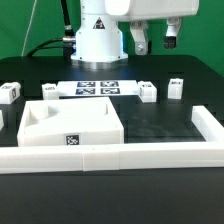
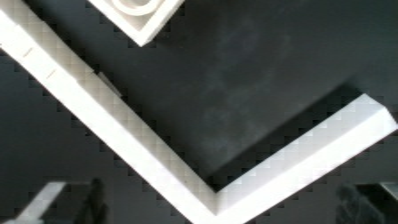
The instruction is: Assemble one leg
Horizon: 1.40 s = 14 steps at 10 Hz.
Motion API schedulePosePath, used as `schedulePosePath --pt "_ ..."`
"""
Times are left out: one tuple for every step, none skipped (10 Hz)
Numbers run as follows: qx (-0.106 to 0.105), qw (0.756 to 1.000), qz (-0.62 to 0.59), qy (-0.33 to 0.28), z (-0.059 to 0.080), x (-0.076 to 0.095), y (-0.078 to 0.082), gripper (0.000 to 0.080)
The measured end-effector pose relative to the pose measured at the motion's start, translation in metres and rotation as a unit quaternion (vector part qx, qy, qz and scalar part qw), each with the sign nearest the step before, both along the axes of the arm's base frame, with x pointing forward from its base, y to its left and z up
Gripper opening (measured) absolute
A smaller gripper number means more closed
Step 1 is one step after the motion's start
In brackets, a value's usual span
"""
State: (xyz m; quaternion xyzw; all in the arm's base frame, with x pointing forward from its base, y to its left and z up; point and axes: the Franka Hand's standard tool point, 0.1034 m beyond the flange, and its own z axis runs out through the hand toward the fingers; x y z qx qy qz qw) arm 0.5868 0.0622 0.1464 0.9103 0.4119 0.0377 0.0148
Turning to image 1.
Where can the white part at left edge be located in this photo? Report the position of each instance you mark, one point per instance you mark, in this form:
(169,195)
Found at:
(1,120)

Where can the white square tabletop part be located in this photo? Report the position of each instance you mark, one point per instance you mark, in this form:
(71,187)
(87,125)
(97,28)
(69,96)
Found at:
(80,121)

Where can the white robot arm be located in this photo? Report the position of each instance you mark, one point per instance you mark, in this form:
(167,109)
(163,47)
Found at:
(99,41)

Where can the white L-shaped obstacle fence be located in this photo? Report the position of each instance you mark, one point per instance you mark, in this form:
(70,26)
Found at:
(208,153)

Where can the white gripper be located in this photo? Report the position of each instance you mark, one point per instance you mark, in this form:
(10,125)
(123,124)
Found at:
(130,10)

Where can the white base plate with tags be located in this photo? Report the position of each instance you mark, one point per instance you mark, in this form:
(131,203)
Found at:
(97,88)

